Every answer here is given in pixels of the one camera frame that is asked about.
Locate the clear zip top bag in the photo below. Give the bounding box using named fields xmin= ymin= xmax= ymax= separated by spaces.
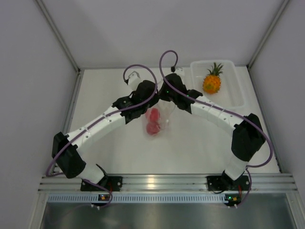
xmin=141 ymin=100 xmax=176 ymax=140

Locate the fake pineapple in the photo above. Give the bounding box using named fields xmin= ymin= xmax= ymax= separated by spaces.
xmin=203 ymin=62 xmax=224 ymax=94

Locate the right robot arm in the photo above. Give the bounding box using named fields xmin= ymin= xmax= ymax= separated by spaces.
xmin=159 ymin=73 xmax=266 ymax=189

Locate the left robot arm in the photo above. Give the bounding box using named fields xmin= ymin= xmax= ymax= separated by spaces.
xmin=52 ymin=80 xmax=158 ymax=191

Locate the white plastic basket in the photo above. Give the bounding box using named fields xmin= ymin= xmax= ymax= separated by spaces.
xmin=190 ymin=60 xmax=245 ymax=110

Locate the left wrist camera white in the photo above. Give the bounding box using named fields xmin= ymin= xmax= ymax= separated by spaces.
xmin=127 ymin=71 xmax=142 ymax=87

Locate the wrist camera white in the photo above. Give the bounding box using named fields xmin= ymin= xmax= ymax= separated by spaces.
xmin=127 ymin=71 xmax=142 ymax=87
xmin=171 ymin=66 xmax=185 ymax=76

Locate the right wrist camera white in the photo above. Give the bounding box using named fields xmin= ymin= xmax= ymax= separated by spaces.
xmin=171 ymin=66 xmax=185 ymax=76

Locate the aluminium mounting rail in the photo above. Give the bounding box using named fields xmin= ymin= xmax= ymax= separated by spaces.
xmin=38 ymin=173 xmax=297 ymax=193

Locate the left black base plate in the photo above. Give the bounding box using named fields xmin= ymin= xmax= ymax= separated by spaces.
xmin=80 ymin=176 xmax=123 ymax=192

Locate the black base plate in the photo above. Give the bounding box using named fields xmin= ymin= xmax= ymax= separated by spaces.
xmin=80 ymin=176 xmax=123 ymax=192
xmin=207 ymin=176 xmax=228 ymax=194

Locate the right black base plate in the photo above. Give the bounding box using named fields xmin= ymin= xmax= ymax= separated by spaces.
xmin=207 ymin=176 xmax=228 ymax=194

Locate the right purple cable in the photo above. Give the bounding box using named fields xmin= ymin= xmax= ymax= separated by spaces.
xmin=159 ymin=50 xmax=274 ymax=209

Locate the white slotted cable duct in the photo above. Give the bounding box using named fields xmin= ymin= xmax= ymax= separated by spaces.
xmin=47 ymin=194 xmax=229 ymax=204

